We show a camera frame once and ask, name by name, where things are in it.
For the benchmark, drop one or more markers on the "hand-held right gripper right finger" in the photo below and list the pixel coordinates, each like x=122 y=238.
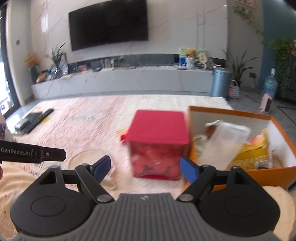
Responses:
x=187 y=168

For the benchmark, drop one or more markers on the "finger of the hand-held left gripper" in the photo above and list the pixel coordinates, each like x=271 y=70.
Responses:
x=54 y=154

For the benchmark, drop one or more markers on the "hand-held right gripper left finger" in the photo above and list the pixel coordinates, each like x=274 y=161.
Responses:
x=101 y=166

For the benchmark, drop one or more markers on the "white plastic-wrapped pack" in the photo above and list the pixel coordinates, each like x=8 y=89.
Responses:
x=222 y=143

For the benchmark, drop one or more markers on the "pink storage box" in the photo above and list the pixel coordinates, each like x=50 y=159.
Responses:
x=157 y=129

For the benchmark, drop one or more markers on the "yellow snack packet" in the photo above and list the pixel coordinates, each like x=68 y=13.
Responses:
x=252 y=155

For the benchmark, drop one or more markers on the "orange cardboard box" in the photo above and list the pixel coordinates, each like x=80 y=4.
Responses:
x=272 y=177

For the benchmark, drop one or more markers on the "dark rectangular box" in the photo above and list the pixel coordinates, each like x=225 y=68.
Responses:
x=21 y=124

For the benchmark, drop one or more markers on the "cream fleece blanket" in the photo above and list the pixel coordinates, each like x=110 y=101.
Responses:
x=13 y=185

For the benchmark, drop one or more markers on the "black remote control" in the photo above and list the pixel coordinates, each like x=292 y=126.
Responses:
x=42 y=117

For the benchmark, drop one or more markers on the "brown loaf-shaped ornament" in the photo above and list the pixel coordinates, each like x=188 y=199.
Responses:
x=42 y=77

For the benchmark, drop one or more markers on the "dark vase with dried flowers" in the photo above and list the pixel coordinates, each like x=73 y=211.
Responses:
x=34 y=74

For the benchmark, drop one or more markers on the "glass sliding door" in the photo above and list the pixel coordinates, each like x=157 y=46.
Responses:
x=5 y=69

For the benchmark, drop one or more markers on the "pink woven basket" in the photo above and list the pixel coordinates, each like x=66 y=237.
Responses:
x=234 y=91

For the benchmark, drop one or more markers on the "grey marble television cabinet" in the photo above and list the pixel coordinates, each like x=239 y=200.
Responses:
x=127 y=81

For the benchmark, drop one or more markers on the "grey trash can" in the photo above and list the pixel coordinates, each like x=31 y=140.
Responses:
x=221 y=83

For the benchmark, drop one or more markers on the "pink patterned box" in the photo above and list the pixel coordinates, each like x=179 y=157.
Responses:
x=82 y=68

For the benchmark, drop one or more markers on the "green plant in glass vase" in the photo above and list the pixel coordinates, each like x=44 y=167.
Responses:
x=56 y=56

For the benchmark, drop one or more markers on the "white router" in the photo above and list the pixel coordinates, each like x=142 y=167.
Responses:
x=107 y=66

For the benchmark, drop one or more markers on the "small pink heater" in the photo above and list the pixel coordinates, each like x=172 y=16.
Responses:
x=266 y=103

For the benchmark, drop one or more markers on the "teddy bear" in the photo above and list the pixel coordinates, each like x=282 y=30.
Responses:
x=191 y=59

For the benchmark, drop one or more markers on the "colourful picture board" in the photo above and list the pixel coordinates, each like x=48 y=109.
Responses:
x=182 y=58

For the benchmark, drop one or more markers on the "long-leaf potted plant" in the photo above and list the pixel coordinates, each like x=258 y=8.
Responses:
x=238 y=69

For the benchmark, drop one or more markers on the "blue water bottle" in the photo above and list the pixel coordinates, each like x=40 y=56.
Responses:
x=270 y=85

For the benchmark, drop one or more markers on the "black television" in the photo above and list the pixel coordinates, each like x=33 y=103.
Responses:
x=108 y=25

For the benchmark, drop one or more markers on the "bushy green plant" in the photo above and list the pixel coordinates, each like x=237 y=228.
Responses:
x=282 y=55

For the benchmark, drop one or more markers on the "hanging vine plant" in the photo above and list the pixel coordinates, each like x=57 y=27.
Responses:
x=247 y=14

